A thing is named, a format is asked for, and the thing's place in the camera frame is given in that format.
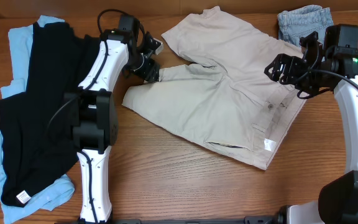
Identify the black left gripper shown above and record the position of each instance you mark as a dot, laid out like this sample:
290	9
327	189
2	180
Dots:
148	70

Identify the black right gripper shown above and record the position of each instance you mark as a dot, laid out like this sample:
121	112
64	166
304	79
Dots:
293	66

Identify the beige khaki shorts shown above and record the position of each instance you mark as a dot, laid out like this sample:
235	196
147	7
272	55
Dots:
221	98

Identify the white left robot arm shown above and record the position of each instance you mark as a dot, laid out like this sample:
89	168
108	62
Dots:
93	120

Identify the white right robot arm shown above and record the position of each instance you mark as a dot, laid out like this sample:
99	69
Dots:
338	200

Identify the light blue denim shorts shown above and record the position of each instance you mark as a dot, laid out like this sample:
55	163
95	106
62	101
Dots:
302	22

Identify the black garment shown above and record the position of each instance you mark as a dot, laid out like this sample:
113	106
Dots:
35	145

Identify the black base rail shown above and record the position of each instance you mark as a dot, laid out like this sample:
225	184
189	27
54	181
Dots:
194	221

